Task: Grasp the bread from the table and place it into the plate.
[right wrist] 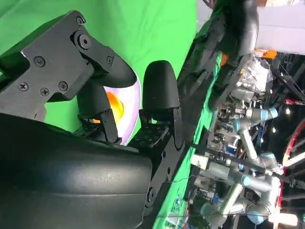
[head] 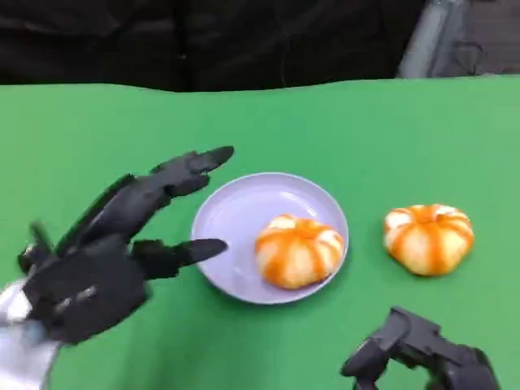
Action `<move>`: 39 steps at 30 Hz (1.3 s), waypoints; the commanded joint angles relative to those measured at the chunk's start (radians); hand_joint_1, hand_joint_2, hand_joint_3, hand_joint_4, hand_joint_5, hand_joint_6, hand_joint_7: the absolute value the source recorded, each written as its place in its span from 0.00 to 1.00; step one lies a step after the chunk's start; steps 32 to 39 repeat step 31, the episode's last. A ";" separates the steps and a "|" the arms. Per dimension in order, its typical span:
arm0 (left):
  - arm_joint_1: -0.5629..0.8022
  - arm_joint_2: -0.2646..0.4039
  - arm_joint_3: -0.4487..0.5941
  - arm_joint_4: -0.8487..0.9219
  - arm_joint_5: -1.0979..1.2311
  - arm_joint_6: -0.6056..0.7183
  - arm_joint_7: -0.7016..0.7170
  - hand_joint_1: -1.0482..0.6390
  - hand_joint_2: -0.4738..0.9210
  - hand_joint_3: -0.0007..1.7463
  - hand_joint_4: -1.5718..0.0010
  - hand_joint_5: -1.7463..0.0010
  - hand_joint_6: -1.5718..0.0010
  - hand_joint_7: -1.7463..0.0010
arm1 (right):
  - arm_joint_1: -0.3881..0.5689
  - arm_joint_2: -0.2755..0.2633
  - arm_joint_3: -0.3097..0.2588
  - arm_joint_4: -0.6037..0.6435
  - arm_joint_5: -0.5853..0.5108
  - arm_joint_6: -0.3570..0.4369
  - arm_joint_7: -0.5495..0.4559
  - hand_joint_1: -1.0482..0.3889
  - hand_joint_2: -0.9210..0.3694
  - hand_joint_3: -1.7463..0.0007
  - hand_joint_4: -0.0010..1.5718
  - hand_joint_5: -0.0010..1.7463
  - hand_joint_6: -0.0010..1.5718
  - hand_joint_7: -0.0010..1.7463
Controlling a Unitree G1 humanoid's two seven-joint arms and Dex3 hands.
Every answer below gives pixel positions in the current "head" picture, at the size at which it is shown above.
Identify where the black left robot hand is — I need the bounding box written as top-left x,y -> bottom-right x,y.
17,145 -> 236,346

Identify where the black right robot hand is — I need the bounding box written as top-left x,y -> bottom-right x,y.
340,306 -> 501,390

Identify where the orange and white bread roll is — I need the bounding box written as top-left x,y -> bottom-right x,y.
383,204 -> 475,277
254,214 -> 345,291

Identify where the lilac plate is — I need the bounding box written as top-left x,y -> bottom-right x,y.
190,171 -> 349,306

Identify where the green table cloth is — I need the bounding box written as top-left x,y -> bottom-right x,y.
0,77 -> 520,390

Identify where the black backdrop curtain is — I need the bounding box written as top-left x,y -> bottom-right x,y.
0,0 -> 427,93

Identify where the grey metal stand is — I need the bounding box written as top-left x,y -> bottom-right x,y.
396,0 -> 468,79

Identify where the black cable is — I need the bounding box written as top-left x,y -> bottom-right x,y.
450,36 -> 488,76

